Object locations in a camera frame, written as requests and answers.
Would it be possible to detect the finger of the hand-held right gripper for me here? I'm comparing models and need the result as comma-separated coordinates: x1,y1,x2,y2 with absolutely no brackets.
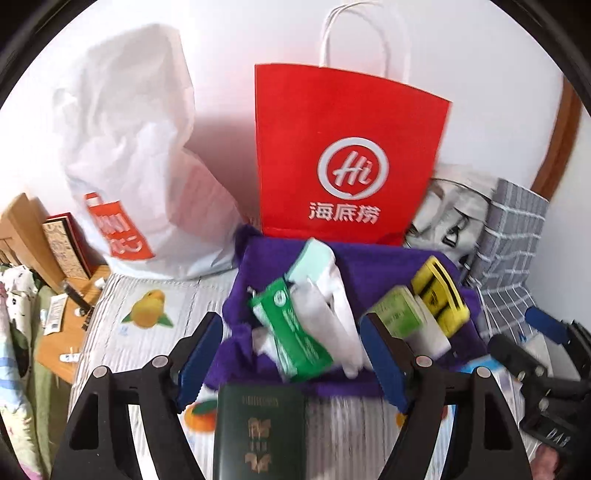
525,306,591,352
488,335,550,384

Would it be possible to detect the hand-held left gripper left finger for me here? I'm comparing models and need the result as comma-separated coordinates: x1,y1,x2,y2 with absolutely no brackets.
48,312,223,480

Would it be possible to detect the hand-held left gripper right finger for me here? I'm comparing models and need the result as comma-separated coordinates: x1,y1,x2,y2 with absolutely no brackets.
360,314,539,480

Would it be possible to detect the lime green packet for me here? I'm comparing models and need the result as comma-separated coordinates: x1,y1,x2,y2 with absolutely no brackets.
372,285,423,340

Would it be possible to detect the white sponge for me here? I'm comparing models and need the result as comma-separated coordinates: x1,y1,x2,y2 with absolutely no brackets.
406,295,452,358

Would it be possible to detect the purple towel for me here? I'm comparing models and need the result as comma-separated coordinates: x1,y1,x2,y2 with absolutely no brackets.
205,224,490,398

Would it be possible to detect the yellow pouch with black straps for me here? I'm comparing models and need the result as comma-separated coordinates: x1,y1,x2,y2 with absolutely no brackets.
411,256,471,337

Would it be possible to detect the dark green box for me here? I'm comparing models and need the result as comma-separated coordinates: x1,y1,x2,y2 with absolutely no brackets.
213,382,308,480

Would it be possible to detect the person's right hand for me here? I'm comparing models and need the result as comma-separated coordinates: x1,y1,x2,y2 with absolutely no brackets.
531,443,573,480

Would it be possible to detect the fruit print tablecloth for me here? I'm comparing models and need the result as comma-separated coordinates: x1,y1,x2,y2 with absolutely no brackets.
69,272,555,480

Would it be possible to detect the grey plaid cushion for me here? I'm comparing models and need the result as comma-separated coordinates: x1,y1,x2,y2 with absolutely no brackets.
471,180,550,342

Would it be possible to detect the wooden bedside table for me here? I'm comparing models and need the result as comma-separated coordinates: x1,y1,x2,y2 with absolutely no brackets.
36,272,112,384

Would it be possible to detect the grey fabric bag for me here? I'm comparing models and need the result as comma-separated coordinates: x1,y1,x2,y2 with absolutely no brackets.
405,164,502,278

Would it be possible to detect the white label card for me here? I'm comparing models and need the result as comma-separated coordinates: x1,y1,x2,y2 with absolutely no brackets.
44,295,70,333

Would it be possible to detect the white printed cloth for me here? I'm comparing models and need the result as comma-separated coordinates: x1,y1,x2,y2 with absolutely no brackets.
0,267,38,324

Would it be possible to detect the white plastic shopping bag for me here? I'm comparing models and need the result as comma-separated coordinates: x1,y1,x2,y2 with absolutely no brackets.
52,23,241,281

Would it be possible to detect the wooden headboard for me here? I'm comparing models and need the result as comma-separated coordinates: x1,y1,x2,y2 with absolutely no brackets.
0,193,65,296

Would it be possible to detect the red paper bag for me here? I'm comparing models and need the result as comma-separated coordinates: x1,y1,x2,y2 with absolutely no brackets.
254,2,451,247

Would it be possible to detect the brown wooden door frame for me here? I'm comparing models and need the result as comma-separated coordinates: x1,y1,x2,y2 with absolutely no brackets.
531,74,583,199

